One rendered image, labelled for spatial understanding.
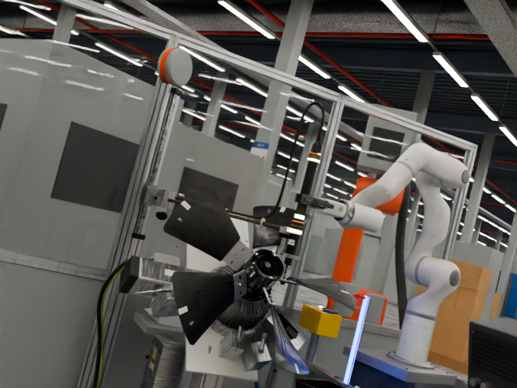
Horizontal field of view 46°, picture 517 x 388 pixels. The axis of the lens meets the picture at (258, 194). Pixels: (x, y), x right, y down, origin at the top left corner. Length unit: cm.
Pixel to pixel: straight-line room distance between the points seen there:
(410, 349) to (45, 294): 146
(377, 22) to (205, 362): 996
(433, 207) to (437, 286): 31
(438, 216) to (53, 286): 155
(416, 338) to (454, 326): 750
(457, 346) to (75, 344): 789
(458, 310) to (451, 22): 469
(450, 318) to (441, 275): 757
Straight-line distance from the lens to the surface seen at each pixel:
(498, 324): 180
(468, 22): 1094
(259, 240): 218
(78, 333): 269
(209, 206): 208
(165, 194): 240
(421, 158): 237
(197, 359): 208
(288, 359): 192
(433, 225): 249
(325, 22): 1216
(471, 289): 996
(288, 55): 923
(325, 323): 248
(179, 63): 255
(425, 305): 250
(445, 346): 1005
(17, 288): 262
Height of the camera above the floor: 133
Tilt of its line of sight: 3 degrees up
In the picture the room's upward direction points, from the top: 14 degrees clockwise
